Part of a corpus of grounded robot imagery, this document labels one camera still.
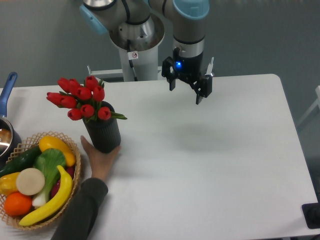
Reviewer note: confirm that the yellow bell pepper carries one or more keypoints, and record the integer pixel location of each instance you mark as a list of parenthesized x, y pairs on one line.
[(8, 183)]

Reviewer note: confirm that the orange fruit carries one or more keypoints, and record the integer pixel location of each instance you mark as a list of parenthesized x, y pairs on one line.
[(17, 204)]

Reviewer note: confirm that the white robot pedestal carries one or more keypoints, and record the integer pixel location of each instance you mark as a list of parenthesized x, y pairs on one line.
[(137, 45)]

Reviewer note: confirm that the blue handled saucepan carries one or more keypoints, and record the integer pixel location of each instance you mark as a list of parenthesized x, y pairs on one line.
[(9, 138)]

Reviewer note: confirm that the dark grey ribbed vase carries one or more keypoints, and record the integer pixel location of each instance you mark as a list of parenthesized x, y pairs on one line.
[(104, 134)]

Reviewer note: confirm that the yellow squash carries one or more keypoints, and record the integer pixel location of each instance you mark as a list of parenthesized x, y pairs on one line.
[(52, 142)]

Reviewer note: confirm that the dark grey sleeved forearm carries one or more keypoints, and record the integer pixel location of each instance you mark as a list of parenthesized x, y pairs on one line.
[(81, 213)]

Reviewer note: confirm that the white frame at right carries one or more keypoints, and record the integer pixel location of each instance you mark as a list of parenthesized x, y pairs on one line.
[(311, 112)]

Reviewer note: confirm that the green cucumber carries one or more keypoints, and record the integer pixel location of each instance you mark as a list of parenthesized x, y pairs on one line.
[(23, 161)]

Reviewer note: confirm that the beige round disc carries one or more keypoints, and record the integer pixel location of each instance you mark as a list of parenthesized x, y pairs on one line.
[(30, 181)]

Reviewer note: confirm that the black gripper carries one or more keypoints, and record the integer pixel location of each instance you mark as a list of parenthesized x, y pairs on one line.
[(187, 69)]

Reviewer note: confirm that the person's hand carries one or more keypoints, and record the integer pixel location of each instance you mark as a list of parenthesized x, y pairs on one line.
[(100, 163)]

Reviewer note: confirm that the green bok choy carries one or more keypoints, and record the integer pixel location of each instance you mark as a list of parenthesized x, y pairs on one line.
[(47, 163)]

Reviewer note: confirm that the dark red vegetable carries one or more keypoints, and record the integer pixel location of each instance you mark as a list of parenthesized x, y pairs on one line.
[(71, 171)]

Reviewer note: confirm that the yellow banana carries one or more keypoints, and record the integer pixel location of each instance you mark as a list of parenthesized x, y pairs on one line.
[(53, 205)]

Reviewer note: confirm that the black device at table edge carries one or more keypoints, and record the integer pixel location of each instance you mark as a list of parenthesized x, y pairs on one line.
[(311, 212)]

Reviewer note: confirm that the red tulip bouquet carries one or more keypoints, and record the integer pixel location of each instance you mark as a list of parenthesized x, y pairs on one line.
[(83, 101)]

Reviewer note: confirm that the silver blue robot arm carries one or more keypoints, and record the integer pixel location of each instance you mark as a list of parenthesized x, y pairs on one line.
[(188, 18)]

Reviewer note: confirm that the woven wicker basket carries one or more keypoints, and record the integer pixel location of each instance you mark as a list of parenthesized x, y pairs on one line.
[(26, 144)]

